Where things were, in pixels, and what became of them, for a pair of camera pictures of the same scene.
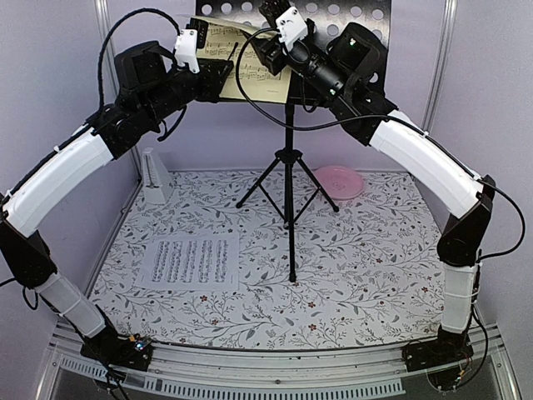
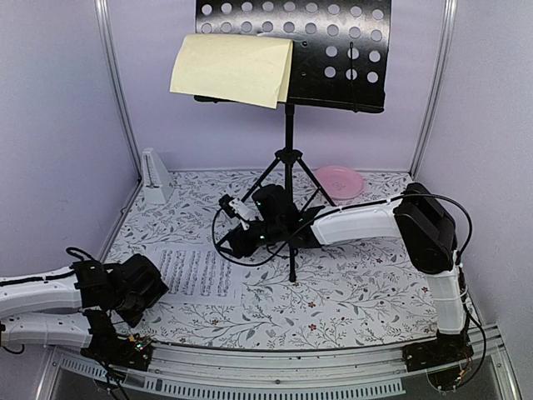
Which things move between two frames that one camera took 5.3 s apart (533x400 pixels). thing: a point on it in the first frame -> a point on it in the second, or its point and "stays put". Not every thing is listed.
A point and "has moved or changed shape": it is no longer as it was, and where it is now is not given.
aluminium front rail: x=179 y=372 stays put
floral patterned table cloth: x=314 y=270 stays put
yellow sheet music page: x=251 y=77 has moved or changed shape
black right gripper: x=264 y=47 -> x=237 y=242
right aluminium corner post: x=442 y=61 stays put
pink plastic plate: x=340 y=182 stays put
